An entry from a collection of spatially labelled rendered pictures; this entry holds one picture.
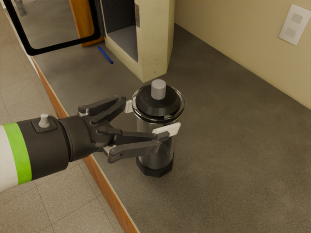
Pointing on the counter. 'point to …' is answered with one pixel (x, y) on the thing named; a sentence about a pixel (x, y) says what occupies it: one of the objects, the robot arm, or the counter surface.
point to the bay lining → (118, 14)
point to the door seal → (55, 46)
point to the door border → (58, 44)
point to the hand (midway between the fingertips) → (155, 116)
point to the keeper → (137, 15)
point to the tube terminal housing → (149, 39)
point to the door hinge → (100, 18)
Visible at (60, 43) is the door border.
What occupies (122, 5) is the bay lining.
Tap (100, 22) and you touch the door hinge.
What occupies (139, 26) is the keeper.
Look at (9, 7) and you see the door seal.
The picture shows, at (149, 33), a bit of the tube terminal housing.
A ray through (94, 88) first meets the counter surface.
